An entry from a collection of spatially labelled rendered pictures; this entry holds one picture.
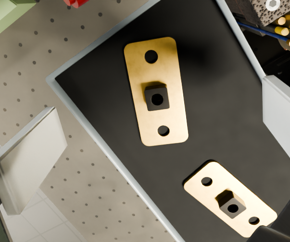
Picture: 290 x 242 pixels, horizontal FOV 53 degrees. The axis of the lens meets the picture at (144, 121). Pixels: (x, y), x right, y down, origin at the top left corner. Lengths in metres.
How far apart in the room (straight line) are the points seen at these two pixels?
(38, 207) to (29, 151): 1.81
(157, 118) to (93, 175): 0.62
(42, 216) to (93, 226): 1.07
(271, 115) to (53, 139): 0.13
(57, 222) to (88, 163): 1.21
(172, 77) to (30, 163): 0.12
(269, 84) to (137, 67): 0.09
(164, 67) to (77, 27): 0.51
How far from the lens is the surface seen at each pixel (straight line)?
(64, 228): 2.02
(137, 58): 0.22
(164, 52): 0.22
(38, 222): 2.05
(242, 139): 0.25
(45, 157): 0.18
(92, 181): 0.85
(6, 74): 0.80
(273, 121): 0.17
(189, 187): 0.26
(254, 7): 0.29
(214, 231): 0.30
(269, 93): 0.17
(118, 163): 0.25
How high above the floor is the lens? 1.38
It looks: 67 degrees down
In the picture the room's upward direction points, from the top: 169 degrees counter-clockwise
